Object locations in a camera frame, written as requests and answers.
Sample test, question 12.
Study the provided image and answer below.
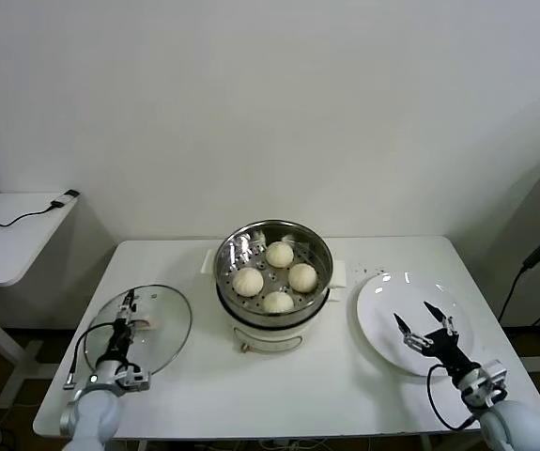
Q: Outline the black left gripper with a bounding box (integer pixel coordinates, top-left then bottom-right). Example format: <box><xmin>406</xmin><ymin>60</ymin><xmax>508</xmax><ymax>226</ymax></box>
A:
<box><xmin>107</xmin><ymin>289</ymin><xmax>138</xmax><ymax>363</ymax></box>

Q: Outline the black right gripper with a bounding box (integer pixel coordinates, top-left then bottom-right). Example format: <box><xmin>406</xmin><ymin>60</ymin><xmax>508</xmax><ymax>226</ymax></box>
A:
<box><xmin>393</xmin><ymin>302</ymin><xmax>480</xmax><ymax>377</ymax></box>

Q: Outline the glass lid with white handle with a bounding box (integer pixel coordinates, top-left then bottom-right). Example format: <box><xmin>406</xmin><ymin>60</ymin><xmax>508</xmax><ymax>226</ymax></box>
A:
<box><xmin>84</xmin><ymin>282</ymin><xmax>194</xmax><ymax>377</ymax></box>

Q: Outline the white steamed baozi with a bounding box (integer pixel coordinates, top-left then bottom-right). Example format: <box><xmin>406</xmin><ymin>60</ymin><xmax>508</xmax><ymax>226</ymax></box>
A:
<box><xmin>262</xmin><ymin>290</ymin><xmax>296</xmax><ymax>315</ymax></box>
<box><xmin>232</xmin><ymin>267</ymin><xmax>265</xmax><ymax>298</ymax></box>
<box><xmin>287</xmin><ymin>262</ymin><xmax>319</xmax><ymax>293</ymax></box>
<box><xmin>265</xmin><ymin>241</ymin><xmax>295</xmax><ymax>269</ymax></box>

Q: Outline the steel steamer basket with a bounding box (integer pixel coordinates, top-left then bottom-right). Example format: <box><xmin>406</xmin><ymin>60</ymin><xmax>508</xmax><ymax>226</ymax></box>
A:
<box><xmin>202</xmin><ymin>218</ymin><xmax>348</xmax><ymax>325</ymax></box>

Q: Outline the white round plate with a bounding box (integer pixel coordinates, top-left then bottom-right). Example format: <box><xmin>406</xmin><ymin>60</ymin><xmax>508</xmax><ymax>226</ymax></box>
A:
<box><xmin>356</xmin><ymin>271</ymin><xmax>476</xmax><ymax>378</ymax></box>

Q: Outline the white side table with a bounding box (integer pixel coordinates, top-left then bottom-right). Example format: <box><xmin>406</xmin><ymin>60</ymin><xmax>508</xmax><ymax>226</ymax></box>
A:
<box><xmin>0</xmin><ymin>190</ymin><xmax>82</xmax><ymax>409</ymax></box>

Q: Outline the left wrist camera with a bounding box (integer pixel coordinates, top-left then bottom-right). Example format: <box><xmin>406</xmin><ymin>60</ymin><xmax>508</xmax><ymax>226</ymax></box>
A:
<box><xmin>115</xmin><ymin>364</ymin><xmax>152</xmax><ymax>392</ymax></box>

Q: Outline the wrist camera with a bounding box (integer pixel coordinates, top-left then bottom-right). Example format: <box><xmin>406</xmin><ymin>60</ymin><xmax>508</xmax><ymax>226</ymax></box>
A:
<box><xmin>115</xmin><ymin>364</ymin><xmax>152</xmax><ymax>392</ymax></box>
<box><xmin>459</xmin><ymin>359</ymin><xmax>509</xmax><ymax>409</ymax></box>

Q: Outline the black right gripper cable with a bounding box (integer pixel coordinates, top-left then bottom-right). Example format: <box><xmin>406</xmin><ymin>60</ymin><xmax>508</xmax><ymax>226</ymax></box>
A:
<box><xmin>426</xmin><ymin>364</ymin><xmax>481</xmax><ymax>431</ymax></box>

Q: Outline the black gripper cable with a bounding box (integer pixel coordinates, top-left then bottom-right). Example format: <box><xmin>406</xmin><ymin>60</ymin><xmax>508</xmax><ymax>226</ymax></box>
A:
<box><xmin>426</xmin><ymin>364</ymin><xmax>481</xmax><ymax>431</ymax></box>
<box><xmin>62</xmin><ymin>323</ymin><xmax>114</xmax><ymax>391</ymax></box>

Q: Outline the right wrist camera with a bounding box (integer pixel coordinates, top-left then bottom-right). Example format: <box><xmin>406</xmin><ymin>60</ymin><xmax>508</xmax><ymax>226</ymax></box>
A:
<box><xmin>459</xmin><ymin>359</ymin><xmax>509</xmax><ymax>409</ymax></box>

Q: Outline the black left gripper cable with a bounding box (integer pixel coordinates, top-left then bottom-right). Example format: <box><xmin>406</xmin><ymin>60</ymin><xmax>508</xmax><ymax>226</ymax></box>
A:
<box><xmin>62</xmin><ymin>323</ymin><xmax>114</xmax><ymax>391</ymax></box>

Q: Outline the small grey cable adapter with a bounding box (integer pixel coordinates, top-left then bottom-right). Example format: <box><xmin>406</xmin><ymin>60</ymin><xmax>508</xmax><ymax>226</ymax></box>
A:
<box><xmin>52</xmin><ymin>188</ymin><xmax>82</xmax><ymax>208</ymax></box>

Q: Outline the black power cable with brick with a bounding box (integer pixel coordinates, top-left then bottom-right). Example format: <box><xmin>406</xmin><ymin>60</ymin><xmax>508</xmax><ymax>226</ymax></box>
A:
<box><xmin>498</xmin><ymin>236</ymin><xmax>540</xmax><ymax>329</ymax></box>

